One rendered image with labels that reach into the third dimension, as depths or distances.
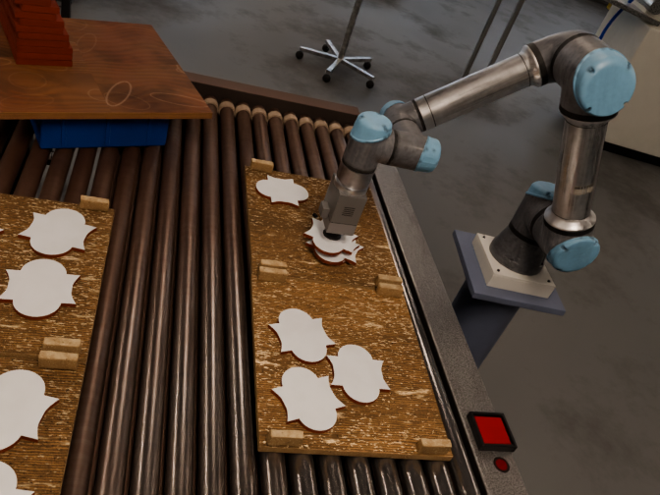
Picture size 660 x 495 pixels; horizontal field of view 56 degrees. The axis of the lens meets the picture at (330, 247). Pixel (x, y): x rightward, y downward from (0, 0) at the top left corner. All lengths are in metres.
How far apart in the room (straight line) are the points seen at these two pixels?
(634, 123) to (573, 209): 4.04
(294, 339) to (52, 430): 0.45
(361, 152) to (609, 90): 0.49
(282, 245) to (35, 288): 0.52
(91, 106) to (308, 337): 0.74
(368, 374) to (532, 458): 1.51
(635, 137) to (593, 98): 4.26
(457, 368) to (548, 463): 1.36
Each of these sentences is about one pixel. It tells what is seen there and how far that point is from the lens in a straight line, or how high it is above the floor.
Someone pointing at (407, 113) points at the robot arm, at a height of 1.26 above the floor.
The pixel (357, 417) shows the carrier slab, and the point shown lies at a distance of 1.15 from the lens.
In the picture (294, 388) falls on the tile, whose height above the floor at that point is 0.95.
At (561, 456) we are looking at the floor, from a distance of 2.73.
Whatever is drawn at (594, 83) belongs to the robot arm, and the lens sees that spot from 1.33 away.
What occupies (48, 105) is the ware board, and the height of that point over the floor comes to 1.04.
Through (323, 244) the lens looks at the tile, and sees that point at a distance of 1.40.
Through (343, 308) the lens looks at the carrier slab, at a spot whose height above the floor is 0.94.
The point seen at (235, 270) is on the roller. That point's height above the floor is 0.92.
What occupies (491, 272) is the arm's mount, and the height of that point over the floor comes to 0.91.
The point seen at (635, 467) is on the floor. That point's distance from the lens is 2.94.
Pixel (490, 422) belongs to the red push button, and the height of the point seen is 0.93.
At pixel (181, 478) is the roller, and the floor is 0.92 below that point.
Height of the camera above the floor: 1.81
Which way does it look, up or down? 37 degrees down
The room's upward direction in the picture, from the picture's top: 21 degrees clockwise
